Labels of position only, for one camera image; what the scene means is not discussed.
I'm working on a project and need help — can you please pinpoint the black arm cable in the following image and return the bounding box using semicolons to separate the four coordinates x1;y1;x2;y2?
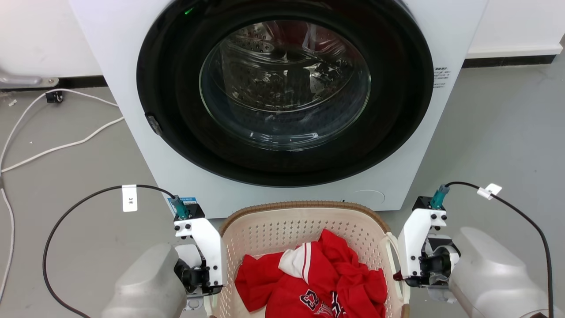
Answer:
42;184;177;318
445;181;555;318

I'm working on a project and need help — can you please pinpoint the black round washer door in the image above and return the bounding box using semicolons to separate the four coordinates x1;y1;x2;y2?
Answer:
136;0;434;187

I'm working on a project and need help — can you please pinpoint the white floor cable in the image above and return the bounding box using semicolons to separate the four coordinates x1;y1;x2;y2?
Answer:
0;88;125;305

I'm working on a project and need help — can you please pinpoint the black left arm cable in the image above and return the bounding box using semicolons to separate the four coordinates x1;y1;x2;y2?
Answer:
42;184;177;318

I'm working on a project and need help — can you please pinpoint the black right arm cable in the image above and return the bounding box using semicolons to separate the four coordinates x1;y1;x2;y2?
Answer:
445;181;555;318

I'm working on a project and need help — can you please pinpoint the printed washer label sticker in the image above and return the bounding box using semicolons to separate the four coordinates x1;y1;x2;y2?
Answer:
433;67;451;89

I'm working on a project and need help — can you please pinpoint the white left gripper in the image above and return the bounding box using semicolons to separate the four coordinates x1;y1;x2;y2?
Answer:
173;217;228;297

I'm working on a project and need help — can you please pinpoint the white front-load washing machine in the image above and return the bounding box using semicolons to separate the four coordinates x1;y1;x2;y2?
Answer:
69;0;489;219

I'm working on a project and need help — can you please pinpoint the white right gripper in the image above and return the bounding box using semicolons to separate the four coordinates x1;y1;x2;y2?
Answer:
393;208;461;288

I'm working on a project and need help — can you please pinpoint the white paper cable tag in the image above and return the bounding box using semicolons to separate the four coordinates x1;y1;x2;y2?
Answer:
122;184;138;213
476;183;503;200

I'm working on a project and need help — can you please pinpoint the red baseball jersey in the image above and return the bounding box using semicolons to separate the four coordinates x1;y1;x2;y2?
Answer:
234;228;388;318

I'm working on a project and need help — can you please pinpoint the beige perforated laundry basket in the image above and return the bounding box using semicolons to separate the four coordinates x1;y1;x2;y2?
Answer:
205;201;411;318

